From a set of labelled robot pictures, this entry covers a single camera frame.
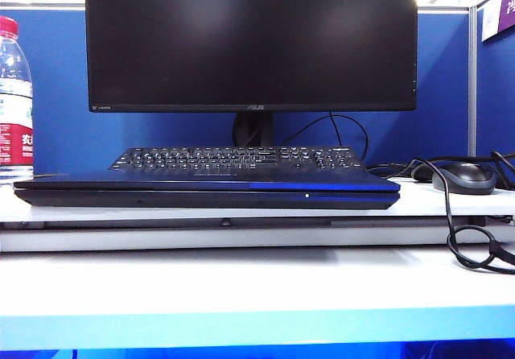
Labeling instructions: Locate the black desktop keyboard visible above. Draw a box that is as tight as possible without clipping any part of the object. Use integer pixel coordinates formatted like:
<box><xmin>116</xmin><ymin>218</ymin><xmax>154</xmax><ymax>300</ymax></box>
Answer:
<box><xmin>108</xmin><ymin>146</ymin><xmax>368</xmax><ymax>177</ymax></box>

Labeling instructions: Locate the thin black monitor cable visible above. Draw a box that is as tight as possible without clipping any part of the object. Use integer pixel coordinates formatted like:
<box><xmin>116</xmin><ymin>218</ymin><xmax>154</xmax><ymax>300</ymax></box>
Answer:
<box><xmin>277</xmin><ymin>111</ymin><xmax>369</xmax><ymax>167</ymax></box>

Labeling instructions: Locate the purple and white poster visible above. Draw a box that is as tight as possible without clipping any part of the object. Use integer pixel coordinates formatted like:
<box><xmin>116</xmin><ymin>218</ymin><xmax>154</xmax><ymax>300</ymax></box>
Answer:
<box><xmin>481</xmin><ymin>0</ymin><xmax>515</xmax><ymax>43</ymax></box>

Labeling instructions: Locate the black looping mouse cable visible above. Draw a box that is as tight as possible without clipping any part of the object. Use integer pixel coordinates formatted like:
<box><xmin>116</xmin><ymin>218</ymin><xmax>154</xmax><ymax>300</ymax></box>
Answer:
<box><xmin>410</xmin><ymin>156</ymin><xmax>515</xmax><ymax>274</ymax></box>

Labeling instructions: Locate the silver partition post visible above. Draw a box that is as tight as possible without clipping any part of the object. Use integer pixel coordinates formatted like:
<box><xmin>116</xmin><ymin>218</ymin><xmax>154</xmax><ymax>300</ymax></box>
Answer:
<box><xmin>468</xmin><ymin>5</ymin><xmax>479</xmax><ymax>157</ymax></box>

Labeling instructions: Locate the black cable bundle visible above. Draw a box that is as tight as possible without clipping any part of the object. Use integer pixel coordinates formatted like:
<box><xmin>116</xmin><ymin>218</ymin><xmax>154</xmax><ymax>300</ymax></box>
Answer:
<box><xmin>490</xmin><ymin>149</ymin><xmax>515</xmax><ymax>189</ymax></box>

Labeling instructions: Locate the black grey computer mouse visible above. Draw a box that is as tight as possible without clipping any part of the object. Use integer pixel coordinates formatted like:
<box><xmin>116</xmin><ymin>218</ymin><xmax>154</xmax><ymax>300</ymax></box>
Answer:
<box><xmin>431</xmin><ymin>160</ymin><xmax>499</xmax><ymax>196</ymax></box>

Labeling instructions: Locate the black Hasee laptop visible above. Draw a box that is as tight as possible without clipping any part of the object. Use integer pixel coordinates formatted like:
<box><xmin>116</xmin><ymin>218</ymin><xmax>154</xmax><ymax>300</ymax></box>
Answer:
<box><xmin>12</xmin><ymin>172</ymin><xmax>402</xmax><ymax>210</ymax></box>

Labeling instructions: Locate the black ASUS computer monitor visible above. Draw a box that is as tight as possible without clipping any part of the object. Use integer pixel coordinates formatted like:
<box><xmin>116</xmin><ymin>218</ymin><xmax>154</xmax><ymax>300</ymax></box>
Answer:
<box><xmin>84</xmin><ymin>0</ymin><xmax>419</xmax><ymax>149</ymax></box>

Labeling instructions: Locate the clear water bottle red cap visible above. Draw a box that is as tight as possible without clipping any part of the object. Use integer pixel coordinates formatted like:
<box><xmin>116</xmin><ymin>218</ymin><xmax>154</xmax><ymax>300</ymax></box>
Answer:
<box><xmin>0</xmin><ymin>15</ymin><xmax>35</xmax><ymax>183</ymax></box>

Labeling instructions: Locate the blue cubicle partition panel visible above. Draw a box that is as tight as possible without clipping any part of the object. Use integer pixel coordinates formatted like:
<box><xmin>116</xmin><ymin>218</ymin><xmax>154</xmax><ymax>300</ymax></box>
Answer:
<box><xmin>0</xmin><ymin>8</ymin><xmax>471</xmax><ymax>177</ymax></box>
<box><xmin>476</xmin><ymin>28</ymin><xmax>515</xmax><ymax>159</ymax></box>

